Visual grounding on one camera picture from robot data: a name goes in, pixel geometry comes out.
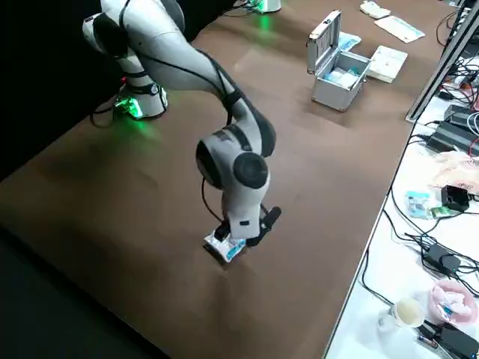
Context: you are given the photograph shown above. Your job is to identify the black power supply brick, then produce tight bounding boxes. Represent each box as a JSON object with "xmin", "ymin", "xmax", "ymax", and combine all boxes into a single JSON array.
[{"xmin": 425, "ymin": 104, "xmax": 479, "ymax": 155}]

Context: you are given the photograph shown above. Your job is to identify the white paper cup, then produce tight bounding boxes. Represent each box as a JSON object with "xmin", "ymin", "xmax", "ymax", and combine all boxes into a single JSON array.
[{"xmin": 390, "ymin": 297, "xmax": 426, "ymax": 329}]

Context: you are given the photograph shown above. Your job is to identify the pink plastic bowl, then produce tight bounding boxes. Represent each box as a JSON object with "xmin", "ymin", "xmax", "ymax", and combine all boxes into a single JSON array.
[{"xmin": 428, "ymin": 280, "xmax": 477, "ymax": 325}]

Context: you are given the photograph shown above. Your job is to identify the black power adapter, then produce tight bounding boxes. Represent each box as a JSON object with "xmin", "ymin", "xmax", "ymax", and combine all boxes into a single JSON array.
[{"xmin": 421, "ymin": 242, "xmax": 462, "ymax": 278}]

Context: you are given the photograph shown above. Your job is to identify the aluminium frame post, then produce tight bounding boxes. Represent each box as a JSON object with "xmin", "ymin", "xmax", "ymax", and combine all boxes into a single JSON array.
[{"xmin": 406, "ymin": 0, "xmax": 479, "ymax": 123}]

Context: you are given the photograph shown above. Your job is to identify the small black box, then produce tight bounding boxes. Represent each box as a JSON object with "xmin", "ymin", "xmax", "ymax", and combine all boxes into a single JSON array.
[{"xmin": 440, "ymin": 184, "xmax": 471, "ymax": 212}]

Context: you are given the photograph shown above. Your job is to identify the wide blue white mask packet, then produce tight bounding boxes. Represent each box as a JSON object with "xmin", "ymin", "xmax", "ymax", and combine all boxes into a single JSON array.
[{"xmin": 338, "ymin": 31, "xmax": 362, "ymax": 52}]

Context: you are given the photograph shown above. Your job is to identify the clear plastic pill box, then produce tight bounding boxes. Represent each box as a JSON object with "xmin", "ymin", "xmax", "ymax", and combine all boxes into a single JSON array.
[{"xmin": 359, "ymin": 1, "xmax": 392, "ymax": 19}]

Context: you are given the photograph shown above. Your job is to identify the long blue white mask packet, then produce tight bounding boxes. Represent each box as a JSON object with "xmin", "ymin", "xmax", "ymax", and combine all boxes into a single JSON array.
[{"xmin": 373, "ymin": 15, "xmax": 427, "ymax": 43}]

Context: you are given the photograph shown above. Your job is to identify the aluminium first-aid case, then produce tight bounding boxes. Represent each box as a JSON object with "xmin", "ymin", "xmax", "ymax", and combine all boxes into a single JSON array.
[{"xmin": 305, "ymin": 10, "xmax": 372, "ymax": 113}]

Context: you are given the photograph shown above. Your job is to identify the small blue white gauze packet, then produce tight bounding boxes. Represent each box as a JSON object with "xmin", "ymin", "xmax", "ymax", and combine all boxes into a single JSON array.
[{"xmin": 203, "ymin": 230, "xmax": 248, "ymax": 267}]

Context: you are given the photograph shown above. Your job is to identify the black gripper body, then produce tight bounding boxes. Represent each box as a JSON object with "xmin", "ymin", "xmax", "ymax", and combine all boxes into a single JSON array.
[{"xmin": 260, "ymin": 206, "xmax": 282, "ymax": 240}]

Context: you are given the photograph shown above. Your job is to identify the white plastic partition tray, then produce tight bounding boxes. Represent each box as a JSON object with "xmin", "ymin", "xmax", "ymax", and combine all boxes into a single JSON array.
[{"xmin": 364, "ymin": 45, "xmax": 409, "ymax": 84}]

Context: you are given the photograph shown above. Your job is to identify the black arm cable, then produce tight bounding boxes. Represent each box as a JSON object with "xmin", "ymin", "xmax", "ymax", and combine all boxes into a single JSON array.
[{"xmin": 201, "ymin": 174, "xmax": 228, "ymax": 226}]

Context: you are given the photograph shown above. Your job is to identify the pink plastic bag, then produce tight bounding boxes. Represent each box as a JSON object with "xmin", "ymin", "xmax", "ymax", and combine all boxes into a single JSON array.
[{"xmin": 426, "ymin": 150, "xmax": 479, "ymax": 194}]

